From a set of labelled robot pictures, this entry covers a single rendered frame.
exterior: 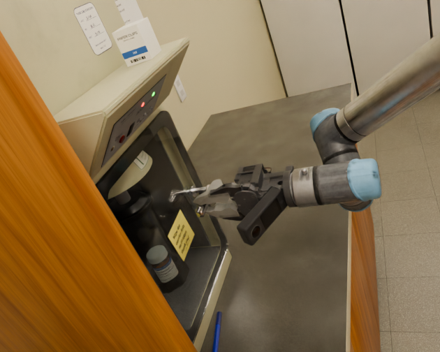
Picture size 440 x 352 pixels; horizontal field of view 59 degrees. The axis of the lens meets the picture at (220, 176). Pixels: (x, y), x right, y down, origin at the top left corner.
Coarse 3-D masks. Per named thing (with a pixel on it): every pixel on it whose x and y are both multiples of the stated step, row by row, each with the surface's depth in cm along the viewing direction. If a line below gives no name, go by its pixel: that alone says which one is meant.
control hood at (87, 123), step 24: (168, 48) 69; (120, 72) 66; (144, 72) 59; (168, 72) 69; (96, 96) 56; (120, 96) 52; (72, 120) 51; (96, 120) 49; (72, 144) 53; (96, 144) 52; (96, 168) 57
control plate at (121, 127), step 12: (156, 84) 65; (144, 96) 61; (156, 96) 70; (132, 108) 58; (144, 108) 65; (120, 120) 55; (132, 120) 62; (144, 120) 70; (120, 132) 58; (132, 132) 66; (108, 144) 56; (120, 144) 62; (108, 156) 59
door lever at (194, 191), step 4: (208, 184) 86; (192, 188) 87; (196, 188) 87; (200, 188) 87; (204, 188) 86; (192, 192) 87; (196, 192) 87; (200, 192) 87; (204, 204) 81; (208, 204) 83; (200, 208) 81; (204, 208) 81; (196, 212) 80; (200, 212) 80; (204, 212) 80; (200, 216) 80; (204, 216) 80
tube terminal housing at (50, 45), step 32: (0, 0) 51; (32, 0) 55; (64, 0) 61; (96, 0) 68; (32, 32) 55; (64, 32) 60; (32, 64) 54; (64, 64) 59; (96, 64) 66; (64, 96) 58
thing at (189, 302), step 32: (160, 128) 79; (128, 160) 68; (160, 160) 77; (128, 192) 67; (160, 192) 76; (128, 224) 66; (160, 224) 74; (192, 224) 85; (160, 256) 73; (192, 256) 84; (224, 256) 98; (160, 288) 72; (192, 288) 82; (192, 320) 80
